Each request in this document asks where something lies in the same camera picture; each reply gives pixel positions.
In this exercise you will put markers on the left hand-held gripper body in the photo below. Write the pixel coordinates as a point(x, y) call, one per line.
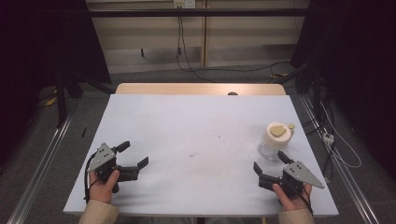
point(104, 157)

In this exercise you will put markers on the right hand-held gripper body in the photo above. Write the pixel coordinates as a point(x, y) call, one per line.
point(299, 174)

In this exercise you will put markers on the person's right hand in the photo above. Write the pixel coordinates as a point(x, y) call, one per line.
point(294, 202)

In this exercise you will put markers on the person's left hand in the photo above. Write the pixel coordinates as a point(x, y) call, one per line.
point(101, 191)

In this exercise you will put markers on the small black floor object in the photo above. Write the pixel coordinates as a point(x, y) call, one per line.
point(83, 132)

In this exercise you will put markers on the white board sheet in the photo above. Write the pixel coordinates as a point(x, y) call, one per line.
point(193, 130)

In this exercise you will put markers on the black metal stand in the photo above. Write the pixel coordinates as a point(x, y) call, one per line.
point(60, 99)

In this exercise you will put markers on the light wooden table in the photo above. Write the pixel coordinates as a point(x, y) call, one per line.
point(174, 89)

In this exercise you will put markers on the dark round table grommet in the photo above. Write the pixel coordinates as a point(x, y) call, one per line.
point(233, 93)

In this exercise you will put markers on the black curtain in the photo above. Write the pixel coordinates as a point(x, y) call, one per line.
point(40, 40)
point(358, 56)

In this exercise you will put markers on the black horizontal beam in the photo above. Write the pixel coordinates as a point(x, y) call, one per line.
point(199, 12)

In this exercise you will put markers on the metal floor rail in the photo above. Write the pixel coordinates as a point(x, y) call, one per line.
point(37, 177)
point(345, 174)

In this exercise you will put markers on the wooden wall post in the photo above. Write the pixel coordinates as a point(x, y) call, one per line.
point(204, 34)

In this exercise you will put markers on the white wall socket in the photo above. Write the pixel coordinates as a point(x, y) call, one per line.
point(184, 3)

